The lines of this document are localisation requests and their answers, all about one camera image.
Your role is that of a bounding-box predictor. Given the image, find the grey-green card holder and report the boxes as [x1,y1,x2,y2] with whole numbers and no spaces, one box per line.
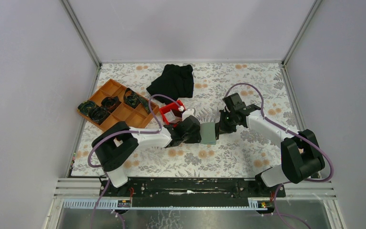
[200,122,216,145]

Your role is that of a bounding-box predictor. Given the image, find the red plastic bin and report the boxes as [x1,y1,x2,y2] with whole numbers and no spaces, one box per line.
[160,100,185,127]

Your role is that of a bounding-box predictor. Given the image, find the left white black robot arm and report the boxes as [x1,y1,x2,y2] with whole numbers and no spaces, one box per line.
[91,115,201,196]

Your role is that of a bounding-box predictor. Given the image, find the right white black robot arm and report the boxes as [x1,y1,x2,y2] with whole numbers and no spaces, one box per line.
[217,93,325,197]

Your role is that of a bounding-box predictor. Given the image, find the floral table mat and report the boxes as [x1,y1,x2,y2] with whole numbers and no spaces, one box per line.
[97,63,297,177]

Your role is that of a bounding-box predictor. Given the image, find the black cloth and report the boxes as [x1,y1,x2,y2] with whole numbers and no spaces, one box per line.
[146,64,194,100]

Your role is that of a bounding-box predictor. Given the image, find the rolled dark patterned tie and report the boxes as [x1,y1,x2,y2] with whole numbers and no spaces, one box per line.
[77,100,97,116]

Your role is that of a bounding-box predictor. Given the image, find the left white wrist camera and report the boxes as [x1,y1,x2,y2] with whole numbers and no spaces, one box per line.
[178,106,196,121]

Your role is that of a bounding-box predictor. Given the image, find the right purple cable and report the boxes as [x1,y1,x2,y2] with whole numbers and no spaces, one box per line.
[223,83,335,184]

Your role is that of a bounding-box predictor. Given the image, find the purple cable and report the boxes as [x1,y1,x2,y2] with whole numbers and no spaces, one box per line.
[87,94,183,229]
[223,83,335,184]

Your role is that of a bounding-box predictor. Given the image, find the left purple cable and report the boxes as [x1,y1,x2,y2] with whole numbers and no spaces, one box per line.
[87,94,183,229]

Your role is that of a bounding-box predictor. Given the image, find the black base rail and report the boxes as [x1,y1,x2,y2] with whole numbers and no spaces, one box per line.
[99,177,286,208]

